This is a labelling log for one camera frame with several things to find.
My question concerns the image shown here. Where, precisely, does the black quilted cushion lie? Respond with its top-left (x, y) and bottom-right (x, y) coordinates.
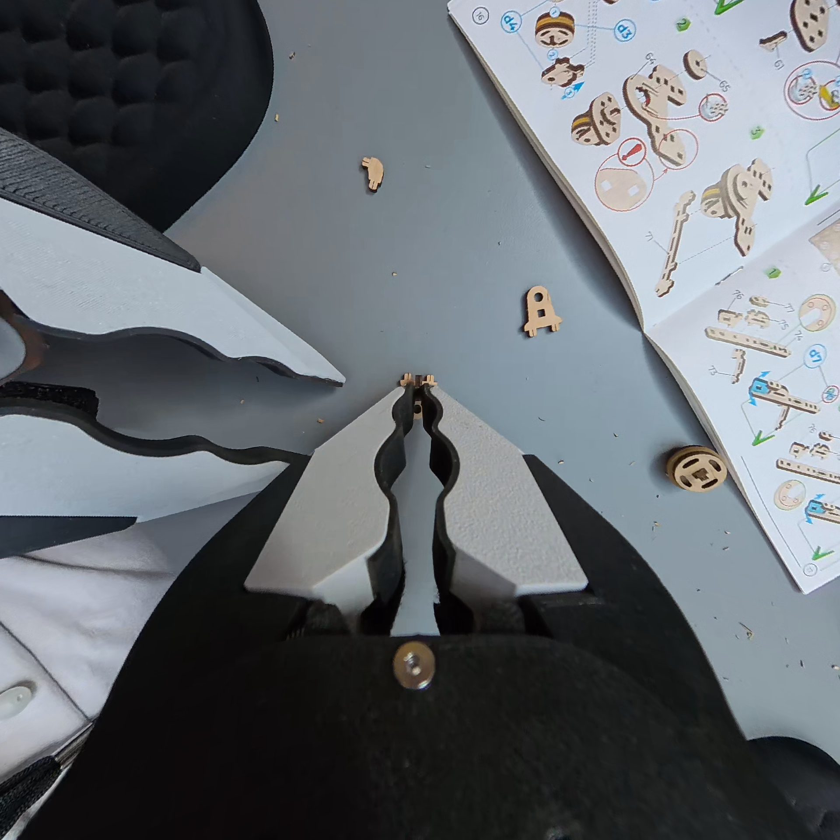
top-left (0, 0), bottom-right (274, 234)

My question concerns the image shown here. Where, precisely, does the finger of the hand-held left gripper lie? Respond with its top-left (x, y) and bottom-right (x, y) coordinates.
top-left (0, 196), bottom-right (346, 388)
top-left (0, 392), bottom-right (311, 522)

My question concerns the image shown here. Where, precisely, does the rocket-shaped wooden puzzle piece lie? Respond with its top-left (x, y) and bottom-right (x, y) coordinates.
top-left (523, 286), bottom-right (563, 338)

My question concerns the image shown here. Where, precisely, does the grey desk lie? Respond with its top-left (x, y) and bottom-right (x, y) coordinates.
top-left (167, 0), bottom-right (840, 746)

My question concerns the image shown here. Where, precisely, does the black chair armrest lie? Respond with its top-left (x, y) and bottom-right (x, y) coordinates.
top-left (748, 735), bottom-right (840, 840)

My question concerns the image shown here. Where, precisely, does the person's white shirt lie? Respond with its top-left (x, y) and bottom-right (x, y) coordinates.
top-left (0, 489), bottom-right (290, 769)

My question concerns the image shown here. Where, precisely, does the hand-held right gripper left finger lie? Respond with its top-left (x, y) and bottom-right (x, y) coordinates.
top-left (244, 385), bottom-right (417, 635)

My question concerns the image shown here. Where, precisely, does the small notched wooden puzzle piece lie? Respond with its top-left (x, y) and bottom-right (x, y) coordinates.
top-left (401, 372), bottom-right (438, 418)

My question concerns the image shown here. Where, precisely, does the illustrated instruction booklet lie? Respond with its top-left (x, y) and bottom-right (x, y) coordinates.
top-left (448, 0), bottom-right (840, 595)

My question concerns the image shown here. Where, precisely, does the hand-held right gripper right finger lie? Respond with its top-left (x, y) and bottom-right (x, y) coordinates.
top-left (422, 385), bottom-right (589, 635)

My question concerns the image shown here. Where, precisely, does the round wooden wheel piece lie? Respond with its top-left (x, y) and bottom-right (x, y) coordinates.
top-left (665, 445), bottom-right (726, 492)

